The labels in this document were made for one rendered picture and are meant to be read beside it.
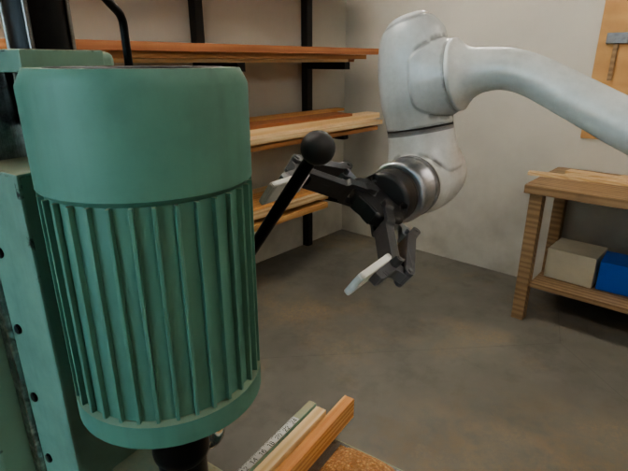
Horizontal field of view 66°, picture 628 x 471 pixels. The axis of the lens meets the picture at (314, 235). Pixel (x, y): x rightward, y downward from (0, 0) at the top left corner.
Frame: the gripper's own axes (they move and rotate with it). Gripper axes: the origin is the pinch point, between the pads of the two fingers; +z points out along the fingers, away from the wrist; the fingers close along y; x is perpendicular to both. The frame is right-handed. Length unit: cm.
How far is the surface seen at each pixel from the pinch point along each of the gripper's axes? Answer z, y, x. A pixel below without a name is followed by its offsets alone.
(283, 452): -5.0, -15.3, -36.3
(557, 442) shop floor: -150, -97, -95
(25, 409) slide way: 21.6, 8.5, -29.6
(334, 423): -16.1, -18.0, -36.2
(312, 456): -9.6, -19.0, -37.6
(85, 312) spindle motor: 22.8, 4.5, -4.0
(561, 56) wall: -314, 30, 3
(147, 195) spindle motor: 19.7, 5.8, 6.6
